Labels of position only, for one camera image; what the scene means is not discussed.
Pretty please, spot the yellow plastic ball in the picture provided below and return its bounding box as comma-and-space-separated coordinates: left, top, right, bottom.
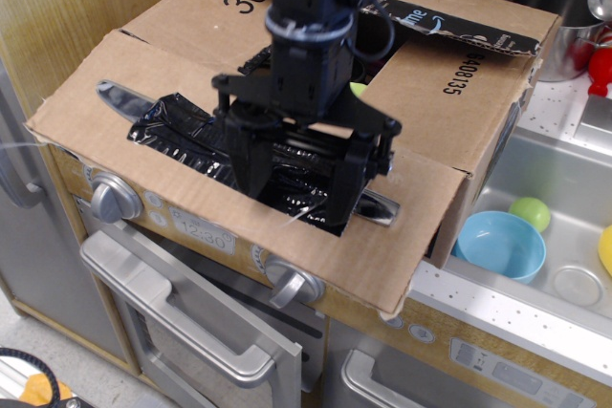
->
598, 225, 612, 276

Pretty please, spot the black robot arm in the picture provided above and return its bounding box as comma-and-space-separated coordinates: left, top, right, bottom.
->
212, 0, 402, 225

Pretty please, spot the silver stove knob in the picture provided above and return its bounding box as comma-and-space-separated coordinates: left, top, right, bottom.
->
91, 172, 143, 224
264, 255, 325, 309

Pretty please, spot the grey dishwasher door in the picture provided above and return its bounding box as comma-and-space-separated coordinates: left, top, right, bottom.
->
324, 316, 612, 408

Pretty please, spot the blue plastic bowl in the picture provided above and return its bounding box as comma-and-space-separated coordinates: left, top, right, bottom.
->
451, 211, 547, 284

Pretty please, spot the left silver stove knob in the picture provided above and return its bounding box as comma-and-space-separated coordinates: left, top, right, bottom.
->
91, 172, 143, 224

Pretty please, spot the oven clock display panel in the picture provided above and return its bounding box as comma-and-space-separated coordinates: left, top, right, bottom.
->
169, 206, 236, 255

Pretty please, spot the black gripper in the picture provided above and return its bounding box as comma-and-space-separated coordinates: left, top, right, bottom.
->
212, 30, 402, 237

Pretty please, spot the black cable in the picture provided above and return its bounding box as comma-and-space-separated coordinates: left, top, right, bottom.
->
0, 346, 63, 404

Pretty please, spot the stainless steel pot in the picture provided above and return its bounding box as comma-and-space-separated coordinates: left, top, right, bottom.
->
513, 0, 603, 82

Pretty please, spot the right silver stove knob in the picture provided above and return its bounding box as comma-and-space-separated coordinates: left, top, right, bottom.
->
264, 255, 325, 309

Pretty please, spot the silver toy sink basin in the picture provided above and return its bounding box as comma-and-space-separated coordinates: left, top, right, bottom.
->
429, 125, 612, 328

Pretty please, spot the grey oven door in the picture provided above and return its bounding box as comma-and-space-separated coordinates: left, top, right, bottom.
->
80, 225, 327, 407

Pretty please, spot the green plastic ball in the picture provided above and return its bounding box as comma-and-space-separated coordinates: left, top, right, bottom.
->
508, 197, 552, 233

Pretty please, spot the grey toy fridge door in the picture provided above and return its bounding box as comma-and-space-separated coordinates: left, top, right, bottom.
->
1, 72, 125, 361

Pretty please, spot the red toy bottle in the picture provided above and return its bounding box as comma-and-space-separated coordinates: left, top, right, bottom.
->
588, 29, 611, 97

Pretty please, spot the large brown cardboard box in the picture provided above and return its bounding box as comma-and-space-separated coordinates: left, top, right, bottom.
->
27, 0, 558, 315

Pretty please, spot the orange object on floor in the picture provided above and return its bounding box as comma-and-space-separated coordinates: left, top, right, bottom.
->
18, 373, 53, 406

